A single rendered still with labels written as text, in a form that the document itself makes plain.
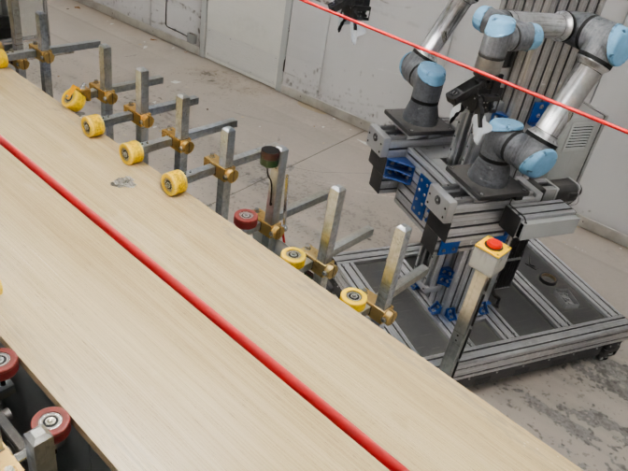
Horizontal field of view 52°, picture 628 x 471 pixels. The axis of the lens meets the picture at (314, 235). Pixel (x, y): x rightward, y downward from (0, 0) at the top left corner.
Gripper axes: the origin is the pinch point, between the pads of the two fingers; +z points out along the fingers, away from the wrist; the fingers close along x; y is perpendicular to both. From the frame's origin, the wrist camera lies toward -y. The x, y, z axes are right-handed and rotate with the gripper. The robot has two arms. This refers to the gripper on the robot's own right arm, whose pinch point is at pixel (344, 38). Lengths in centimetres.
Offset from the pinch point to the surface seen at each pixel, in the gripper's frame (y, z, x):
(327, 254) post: -36, 42, -81
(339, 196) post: -36, 20, -81
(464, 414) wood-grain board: -29, 42, -150
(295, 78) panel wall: 89, 114, 238
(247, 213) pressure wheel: -55, 41, -56
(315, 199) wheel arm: -24, 46, -43
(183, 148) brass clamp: -67, 37, -16
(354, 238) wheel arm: -19, 47, -69
